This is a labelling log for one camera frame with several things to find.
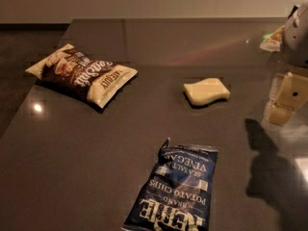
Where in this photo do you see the yellow sponge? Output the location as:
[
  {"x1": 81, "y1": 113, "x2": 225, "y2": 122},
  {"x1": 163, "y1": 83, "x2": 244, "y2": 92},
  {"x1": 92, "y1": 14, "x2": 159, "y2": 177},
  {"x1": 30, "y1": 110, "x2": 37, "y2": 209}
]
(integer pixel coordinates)
[{"x1": 183, "y1": 78, "x2": 230, "y2": 106}]

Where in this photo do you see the blue kettle chip bag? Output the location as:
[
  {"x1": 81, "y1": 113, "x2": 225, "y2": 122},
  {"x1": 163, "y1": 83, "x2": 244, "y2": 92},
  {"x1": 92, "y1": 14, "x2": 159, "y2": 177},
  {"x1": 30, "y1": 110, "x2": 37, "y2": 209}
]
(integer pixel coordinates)
[{"x1": 122, "y1": 141, "x2": 218, "y2": 231}]

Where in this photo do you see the light snack package background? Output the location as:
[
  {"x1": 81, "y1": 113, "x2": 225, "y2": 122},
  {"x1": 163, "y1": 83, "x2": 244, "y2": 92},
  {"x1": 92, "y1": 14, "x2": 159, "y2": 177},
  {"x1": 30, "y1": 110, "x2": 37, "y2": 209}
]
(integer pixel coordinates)
[{"x1": 260, "y1": 26, "x2": 284, "y2": 52}]

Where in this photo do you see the brown chip bag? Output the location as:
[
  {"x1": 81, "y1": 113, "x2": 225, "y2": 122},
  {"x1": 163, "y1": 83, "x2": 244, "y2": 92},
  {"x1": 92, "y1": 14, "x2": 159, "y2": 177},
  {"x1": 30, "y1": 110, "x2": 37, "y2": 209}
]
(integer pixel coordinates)
[{"x1": 26, "y1": 44, "x2": 138, "y2": 109}]

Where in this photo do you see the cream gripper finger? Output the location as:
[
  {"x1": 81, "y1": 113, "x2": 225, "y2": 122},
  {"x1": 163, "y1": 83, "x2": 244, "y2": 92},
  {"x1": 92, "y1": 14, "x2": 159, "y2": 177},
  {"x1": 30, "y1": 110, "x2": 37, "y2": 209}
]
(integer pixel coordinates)
[
  {"x1": 274, "y1": 72, "x2": 308, "y2": 111},
  {"x1": 264, "y1": 74, "x2": 295, "y2": 126}
]

